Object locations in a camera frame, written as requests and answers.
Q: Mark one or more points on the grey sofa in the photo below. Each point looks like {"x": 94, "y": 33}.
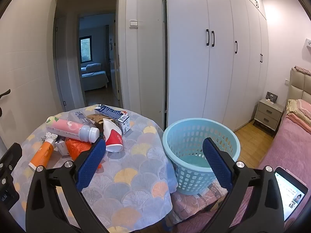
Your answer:
{"x": 93, "y": 76}

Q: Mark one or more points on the pink bottle with white cap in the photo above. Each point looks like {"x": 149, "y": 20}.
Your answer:
{"x": 70, "y": 127}

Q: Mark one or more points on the dark patterned pouch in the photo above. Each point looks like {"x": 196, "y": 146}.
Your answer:
{"x": 271, "y": 96}

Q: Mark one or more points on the patterned tissue packet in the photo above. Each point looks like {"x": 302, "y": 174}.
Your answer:
{"x": 52, "y": 136}

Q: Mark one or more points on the small white box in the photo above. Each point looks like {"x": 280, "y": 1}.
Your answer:
{"x": 62, "y": 148}

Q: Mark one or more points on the leopard print cloth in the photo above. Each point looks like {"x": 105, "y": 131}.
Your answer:
{"x": 303, "y": 70}

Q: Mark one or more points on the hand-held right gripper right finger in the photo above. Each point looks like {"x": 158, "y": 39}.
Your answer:
{"x": 217, "y": 165}

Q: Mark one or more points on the smartphone with lit screen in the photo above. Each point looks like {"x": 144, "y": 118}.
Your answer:
{"x": 289, "y": 191}

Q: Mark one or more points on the dark framed window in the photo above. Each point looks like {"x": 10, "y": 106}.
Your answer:
{"x": 85, "y": 49}

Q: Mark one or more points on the beige padded headboard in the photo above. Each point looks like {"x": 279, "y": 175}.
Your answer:
{"x": 297, "y": 85}

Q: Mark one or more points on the light blue plastic basket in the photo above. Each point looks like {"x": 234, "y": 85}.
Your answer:
{"x": 184, "y": 136}

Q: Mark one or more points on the white door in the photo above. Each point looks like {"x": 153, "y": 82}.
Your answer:
{"x": 29, "y": 65}

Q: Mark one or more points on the white light switch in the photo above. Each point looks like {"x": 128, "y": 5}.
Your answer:
{"x": 134, "y": 23}

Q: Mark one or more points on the orange plastic bag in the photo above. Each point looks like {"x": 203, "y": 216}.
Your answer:
{"x": 77, "y": 146}

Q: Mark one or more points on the white wall fixture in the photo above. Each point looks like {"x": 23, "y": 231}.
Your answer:
{"x": 307, "y": 46}

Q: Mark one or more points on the red and white paper cup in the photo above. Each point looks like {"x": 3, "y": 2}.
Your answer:
{"x": 114, "y": 136}

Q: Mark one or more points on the pink bed cover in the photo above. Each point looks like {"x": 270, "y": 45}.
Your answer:
{"x": 291, "y": 145}

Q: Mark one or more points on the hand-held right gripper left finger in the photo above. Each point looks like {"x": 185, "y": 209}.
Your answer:
{"x": 91, "y": 165}

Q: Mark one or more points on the orange tube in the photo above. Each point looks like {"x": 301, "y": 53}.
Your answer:
{"x": 42, "y": 153}

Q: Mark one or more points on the blue and white milk carton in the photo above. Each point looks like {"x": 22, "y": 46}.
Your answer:
{"x": 111, "y": 112}

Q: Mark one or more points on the clear plastic bottle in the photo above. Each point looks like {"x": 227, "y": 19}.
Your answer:
{"x": 79, "y": 117}

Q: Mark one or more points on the brown paper bag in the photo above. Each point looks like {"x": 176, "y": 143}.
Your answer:
{"x": 94, "y": 119}

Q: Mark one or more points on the pink folded blanket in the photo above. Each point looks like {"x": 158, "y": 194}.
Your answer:
{"x": 302, "y": 119}

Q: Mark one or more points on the grey two-drawer nightstand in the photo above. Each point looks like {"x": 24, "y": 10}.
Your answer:
{"x": 267, "y": 114}

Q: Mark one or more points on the beige folded blanket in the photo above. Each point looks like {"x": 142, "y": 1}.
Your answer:
{"x": 292, "y": 105}

